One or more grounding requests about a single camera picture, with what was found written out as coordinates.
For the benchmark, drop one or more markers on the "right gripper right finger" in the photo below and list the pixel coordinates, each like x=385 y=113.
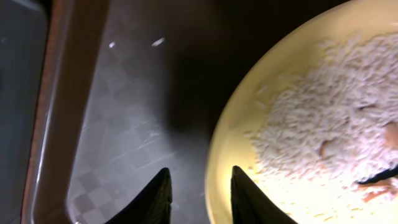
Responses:
x=250 y=205

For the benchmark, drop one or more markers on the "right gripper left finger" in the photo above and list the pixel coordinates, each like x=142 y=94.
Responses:
x=152 y=205

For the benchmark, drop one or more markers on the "yellow plate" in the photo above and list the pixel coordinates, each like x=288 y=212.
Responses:
x=230 y=144

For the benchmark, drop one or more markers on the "white rice food scraps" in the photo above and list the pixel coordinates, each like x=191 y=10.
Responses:
x=336 y=126

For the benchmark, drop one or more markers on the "brown serving tray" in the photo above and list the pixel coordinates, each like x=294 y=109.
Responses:
x=130 y=87

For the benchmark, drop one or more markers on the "grey plastic dish rack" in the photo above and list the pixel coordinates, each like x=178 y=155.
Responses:
x=24 y=27

